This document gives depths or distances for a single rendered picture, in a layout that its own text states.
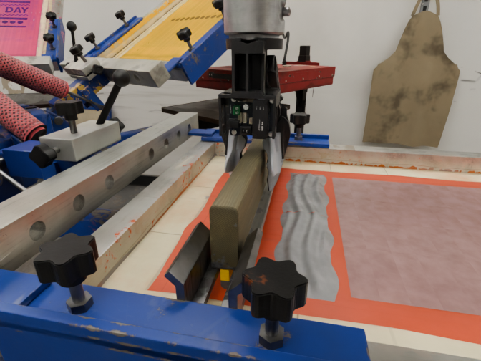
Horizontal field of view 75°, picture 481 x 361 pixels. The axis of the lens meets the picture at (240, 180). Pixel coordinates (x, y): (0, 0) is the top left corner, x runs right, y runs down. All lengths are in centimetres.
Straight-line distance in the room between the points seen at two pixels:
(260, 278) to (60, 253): 15
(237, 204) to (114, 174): 26
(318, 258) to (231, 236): 14
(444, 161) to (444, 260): 35
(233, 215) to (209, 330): 10
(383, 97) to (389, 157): 171
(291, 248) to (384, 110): 211
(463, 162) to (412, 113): 174
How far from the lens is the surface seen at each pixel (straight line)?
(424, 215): 58
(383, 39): 249
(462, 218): 60
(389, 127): 251
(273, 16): 40
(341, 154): 74
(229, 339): 26
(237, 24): 40
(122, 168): 53
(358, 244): 46
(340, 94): 248
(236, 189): 34
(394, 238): 49
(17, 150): 65
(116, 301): 31
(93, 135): 56
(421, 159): 78
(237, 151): 47
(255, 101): 39
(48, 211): 42
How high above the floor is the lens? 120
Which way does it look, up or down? 23 degrees down
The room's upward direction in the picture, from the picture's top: straight up
